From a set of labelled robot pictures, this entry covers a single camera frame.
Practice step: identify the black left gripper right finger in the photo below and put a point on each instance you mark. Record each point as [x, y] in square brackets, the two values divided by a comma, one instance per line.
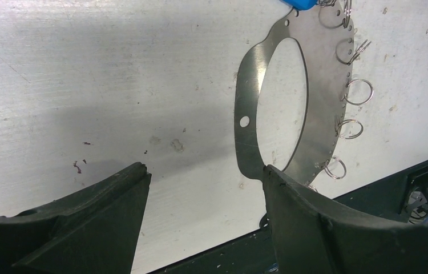
[315, 234]

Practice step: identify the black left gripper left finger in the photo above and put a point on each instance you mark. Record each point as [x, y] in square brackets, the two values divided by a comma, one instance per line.
[93, 230]

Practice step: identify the blue key tag on plate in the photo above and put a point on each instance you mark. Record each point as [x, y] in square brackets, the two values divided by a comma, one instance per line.
[301, 4]

